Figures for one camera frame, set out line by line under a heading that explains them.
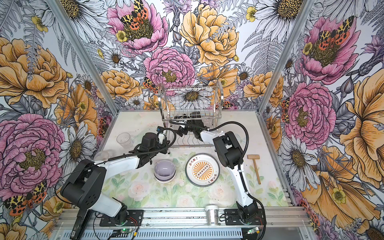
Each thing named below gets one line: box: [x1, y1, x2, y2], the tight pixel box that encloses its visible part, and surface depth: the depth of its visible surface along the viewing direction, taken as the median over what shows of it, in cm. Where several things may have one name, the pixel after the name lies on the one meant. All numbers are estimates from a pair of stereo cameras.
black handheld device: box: [69, 209, 92, 240], surface depth 71 cm
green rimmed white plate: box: [187, 177, 218, 188], surface depth 85 cm
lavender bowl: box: [154, 160, 176, 181], surface depth 81 cm
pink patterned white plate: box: [185, 153, 221, 187], surface depth 90 cm
